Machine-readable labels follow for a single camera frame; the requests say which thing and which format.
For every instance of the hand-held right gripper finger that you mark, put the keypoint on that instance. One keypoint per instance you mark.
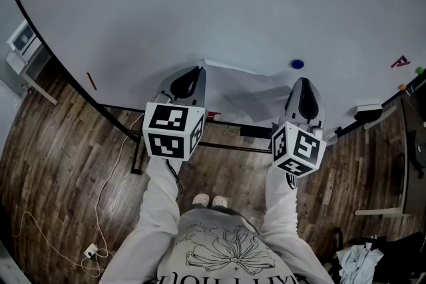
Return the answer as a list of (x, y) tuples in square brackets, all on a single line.
[(294, 98), (320, 109)]

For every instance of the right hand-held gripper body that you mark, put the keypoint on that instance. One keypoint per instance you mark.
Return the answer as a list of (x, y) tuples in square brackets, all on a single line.
[(299, 146)]

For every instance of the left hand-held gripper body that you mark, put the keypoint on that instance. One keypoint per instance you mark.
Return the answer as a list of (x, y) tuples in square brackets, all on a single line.
[(166, 119)]

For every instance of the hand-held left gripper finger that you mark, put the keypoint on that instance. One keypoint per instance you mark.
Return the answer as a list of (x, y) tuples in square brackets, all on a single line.
[(201, 89), (166, 85)]

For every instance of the round blue magnet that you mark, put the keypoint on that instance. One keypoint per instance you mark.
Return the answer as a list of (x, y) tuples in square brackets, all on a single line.
[(297, 64)]

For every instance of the white paper sheet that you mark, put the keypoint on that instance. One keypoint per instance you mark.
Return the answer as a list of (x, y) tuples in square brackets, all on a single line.
[(246, 93)]

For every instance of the large white whiteboard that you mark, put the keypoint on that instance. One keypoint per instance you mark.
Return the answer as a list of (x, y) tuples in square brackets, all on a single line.
[(213, 10)]

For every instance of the person's right forearm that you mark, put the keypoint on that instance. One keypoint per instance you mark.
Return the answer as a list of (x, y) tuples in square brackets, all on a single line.
[(281, 209)]

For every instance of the person's left forearm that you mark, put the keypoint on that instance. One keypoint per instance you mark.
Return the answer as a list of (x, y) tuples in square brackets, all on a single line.
[(159, 209)]

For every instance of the black metal wire frame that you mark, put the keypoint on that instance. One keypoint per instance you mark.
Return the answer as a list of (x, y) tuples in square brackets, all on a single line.
[(233, 146)]

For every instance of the small red block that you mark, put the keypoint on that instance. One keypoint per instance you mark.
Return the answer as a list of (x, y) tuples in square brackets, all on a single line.
[(213, 115)]

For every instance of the white and black eraser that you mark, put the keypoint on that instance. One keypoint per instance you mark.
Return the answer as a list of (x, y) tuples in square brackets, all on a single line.
[(367, 109)]

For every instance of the thin red strip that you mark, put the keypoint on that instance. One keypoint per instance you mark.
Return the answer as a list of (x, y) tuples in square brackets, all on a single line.
[(92, 80)]

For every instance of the round orange magnet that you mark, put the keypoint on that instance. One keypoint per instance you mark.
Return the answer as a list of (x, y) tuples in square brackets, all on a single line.
[(402, 87)]

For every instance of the person's left shoe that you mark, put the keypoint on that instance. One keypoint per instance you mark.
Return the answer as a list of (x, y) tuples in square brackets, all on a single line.
[(201, 201)]

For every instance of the person's shoe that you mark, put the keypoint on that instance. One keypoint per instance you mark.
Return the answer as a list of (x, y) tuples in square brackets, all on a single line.
[(201, 201), (220, 201)]

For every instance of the red letter-shaped magnet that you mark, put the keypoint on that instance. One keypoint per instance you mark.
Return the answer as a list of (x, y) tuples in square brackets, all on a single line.
[(400, 62)]

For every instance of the person's right shoe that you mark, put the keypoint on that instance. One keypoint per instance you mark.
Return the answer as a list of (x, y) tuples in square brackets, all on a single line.
[(220, 201)]

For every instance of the grey-topped desk with white legs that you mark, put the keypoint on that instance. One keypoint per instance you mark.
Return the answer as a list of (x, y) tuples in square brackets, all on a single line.
[(407, 159)]

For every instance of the round green magnet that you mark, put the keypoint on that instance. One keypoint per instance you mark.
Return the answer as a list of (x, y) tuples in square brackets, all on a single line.
[(419, 70)]

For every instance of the person's white printed shirt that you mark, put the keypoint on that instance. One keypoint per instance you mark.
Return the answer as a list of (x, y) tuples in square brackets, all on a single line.
[(229, 242)]

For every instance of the pale crumpled clothes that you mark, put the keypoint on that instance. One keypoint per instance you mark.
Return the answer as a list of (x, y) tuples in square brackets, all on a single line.
[(357, 262)]

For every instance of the white side table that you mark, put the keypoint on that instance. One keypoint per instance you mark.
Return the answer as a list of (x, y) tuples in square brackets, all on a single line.
[(25, 50)]

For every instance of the white power strip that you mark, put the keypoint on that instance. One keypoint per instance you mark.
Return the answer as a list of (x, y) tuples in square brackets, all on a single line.
[(90, 251)]

